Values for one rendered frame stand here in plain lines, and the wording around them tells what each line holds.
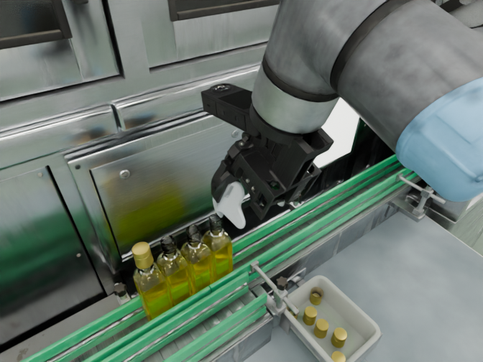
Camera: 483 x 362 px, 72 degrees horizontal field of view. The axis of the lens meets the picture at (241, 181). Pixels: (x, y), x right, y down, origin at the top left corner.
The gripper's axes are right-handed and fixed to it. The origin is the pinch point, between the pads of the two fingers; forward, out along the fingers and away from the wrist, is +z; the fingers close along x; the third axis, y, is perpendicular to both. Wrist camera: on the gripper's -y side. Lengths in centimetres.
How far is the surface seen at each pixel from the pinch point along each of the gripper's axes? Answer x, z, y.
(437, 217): 97, 57, 23
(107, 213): -13.4, 26.6, -21.1
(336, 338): 24, 46, 29
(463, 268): 79, 49, 39
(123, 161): -7.3, 15.9, -24.9
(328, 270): 42, 58, 14
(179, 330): -9.6, 44.2, 5.4
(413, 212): 76, 45, 16
